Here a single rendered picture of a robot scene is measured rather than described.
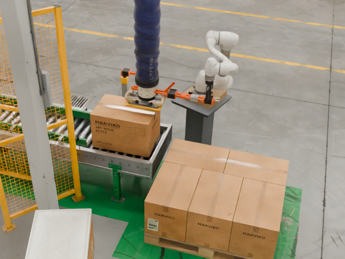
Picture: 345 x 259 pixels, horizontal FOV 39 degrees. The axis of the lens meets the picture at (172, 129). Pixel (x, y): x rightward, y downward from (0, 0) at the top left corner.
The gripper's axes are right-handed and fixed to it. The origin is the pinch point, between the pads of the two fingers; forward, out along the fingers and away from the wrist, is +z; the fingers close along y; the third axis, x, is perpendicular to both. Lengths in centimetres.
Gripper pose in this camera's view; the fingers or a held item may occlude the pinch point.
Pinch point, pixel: (208, 98)
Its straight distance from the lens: 450.1
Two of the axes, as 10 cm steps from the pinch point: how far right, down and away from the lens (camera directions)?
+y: -2.7, 5.5, -7.9
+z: -0.3, 8.2, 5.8
